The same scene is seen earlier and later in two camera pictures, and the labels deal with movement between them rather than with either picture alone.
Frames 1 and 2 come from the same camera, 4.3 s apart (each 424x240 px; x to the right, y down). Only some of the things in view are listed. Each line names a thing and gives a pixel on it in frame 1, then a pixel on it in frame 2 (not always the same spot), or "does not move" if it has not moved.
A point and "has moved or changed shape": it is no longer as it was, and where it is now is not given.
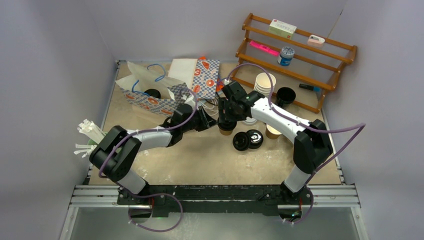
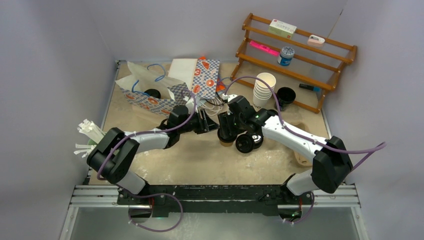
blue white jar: (286, 56) does not move
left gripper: (205, 121) does not move
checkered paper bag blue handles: (150, 89) does not move
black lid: (227, 125) has moved or changed shape
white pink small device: (315, 41) does not move
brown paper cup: (226, 132) has moved or changed shape
